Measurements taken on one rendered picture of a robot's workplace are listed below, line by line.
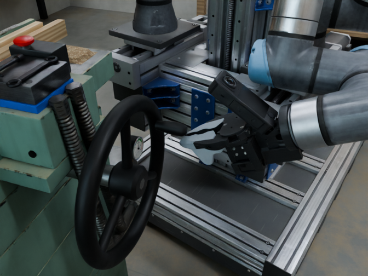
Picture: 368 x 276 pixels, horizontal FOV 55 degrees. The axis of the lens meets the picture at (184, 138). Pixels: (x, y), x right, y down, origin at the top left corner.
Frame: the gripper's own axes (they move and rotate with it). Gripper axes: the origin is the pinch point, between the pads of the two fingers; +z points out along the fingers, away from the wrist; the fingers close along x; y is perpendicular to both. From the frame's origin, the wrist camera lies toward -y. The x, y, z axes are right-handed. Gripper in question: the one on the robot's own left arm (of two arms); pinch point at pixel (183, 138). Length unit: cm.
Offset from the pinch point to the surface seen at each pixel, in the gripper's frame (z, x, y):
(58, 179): 10.2, -18.7, -8.1
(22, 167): 13.5, -20.2, -12.1
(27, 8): 279, 232, -59
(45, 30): 31.1, 14.4, -27.3
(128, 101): -1.2, -8.7, -12.9
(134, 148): 24.3, 11.3, 6.3
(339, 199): 4, 84, 98
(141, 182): 3.3, -11.5, 0.1
